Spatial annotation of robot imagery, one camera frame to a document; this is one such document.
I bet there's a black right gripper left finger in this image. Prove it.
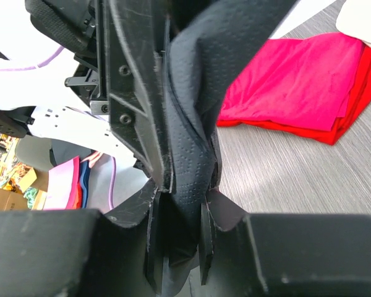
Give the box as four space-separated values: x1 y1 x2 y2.
0 181 161 296

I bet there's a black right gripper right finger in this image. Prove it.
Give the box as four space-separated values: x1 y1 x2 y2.
200 189 371 296

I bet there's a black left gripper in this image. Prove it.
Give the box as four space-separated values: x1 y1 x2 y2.
25 1 174 192

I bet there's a dark blue paper napkin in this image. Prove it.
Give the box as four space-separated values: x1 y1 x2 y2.
162 1 294 296

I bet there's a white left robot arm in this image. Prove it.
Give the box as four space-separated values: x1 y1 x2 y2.
0 1 174 192

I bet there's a stack of coloured paper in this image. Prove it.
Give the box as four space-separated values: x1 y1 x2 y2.
43 157 91 210

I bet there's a cardboard box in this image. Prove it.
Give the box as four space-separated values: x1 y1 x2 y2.
0 168 48 211

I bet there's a magenta cloth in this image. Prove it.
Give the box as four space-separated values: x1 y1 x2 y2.
218 33 364 131

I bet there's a red cloth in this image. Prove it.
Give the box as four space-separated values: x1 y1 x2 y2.
217 46 371 145

